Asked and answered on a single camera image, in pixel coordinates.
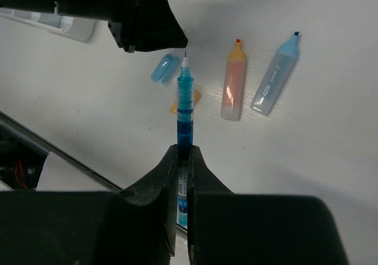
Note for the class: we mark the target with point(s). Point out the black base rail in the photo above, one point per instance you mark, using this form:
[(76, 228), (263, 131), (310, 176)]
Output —
[(28, 162)]

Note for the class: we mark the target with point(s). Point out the light blue highlighter cap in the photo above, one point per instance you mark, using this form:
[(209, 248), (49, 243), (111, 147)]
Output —
[(165, 70)]

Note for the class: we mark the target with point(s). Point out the white divided plastic tray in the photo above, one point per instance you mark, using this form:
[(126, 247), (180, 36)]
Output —
[(75, 28)]

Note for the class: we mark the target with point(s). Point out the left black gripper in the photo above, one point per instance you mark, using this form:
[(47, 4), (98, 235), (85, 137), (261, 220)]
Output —
[(151, 27)]

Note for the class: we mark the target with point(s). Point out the orange highlighter cap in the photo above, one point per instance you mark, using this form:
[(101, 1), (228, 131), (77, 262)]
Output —
[(186, 102)]

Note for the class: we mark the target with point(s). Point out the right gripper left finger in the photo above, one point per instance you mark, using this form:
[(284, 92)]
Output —
[(136, 225)]

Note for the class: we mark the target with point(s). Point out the teal pen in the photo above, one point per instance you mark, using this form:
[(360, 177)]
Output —
[(185, 85)]

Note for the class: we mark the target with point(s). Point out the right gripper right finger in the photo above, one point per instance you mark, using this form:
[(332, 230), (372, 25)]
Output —
[(229, 228)]

